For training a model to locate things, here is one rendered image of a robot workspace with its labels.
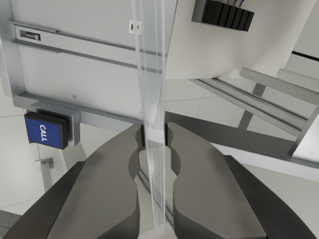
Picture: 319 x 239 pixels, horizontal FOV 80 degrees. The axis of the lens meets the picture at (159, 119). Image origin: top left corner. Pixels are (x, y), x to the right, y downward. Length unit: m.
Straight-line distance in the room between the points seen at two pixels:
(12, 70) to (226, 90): 0.52
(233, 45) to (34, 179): 1.28
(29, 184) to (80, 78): 1.21
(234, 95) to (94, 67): 0.44
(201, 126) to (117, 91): 0.13
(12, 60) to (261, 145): 0.34
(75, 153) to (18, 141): 0.64
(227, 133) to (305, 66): 1.81
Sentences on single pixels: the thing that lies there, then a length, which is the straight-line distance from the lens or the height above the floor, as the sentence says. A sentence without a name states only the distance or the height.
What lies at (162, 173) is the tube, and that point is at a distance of 0.17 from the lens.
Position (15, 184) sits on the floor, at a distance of 1.43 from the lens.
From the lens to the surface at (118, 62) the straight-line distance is 0.24.
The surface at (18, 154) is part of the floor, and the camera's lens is 1.29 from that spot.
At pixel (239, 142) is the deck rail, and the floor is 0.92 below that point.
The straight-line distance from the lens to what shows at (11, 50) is 0.31.
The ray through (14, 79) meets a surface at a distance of 0.32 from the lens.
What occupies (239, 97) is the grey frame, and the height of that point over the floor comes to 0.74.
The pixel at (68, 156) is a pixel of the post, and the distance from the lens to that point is 0.62.
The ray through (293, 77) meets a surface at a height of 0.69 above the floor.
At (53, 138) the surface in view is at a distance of 0.28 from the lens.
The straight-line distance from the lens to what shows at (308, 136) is 0.29.
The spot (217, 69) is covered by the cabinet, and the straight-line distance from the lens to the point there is 0.66.
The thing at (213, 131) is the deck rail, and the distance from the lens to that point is 0.28.
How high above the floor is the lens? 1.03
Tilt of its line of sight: 45 degrees down
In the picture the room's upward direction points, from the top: 132 degrees clockwise
